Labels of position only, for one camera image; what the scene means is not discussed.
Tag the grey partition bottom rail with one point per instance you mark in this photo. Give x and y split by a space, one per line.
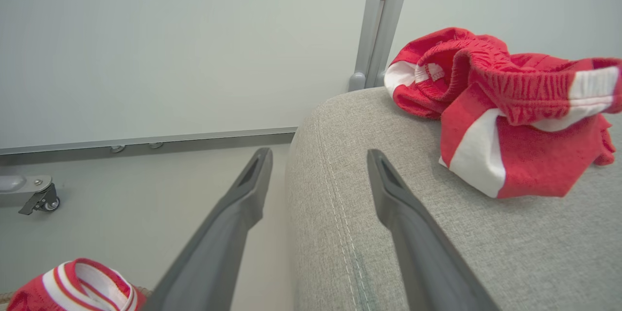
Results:
146 145

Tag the black caster wheel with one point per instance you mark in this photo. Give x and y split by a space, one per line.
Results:
47 202

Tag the grey fabric sofa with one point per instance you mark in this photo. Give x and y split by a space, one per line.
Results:
486 243

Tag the grey partition corner post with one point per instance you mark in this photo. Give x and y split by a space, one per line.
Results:
374 34

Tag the red jersey with striped collar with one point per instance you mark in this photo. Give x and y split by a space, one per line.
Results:
34 296

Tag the grey partition foot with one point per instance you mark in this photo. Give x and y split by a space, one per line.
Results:
19 187

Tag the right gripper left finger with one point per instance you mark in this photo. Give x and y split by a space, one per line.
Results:
214 252

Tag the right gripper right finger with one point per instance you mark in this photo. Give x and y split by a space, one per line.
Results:
427 262

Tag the red shorts with white stripes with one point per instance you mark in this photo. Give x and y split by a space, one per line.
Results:
525 155

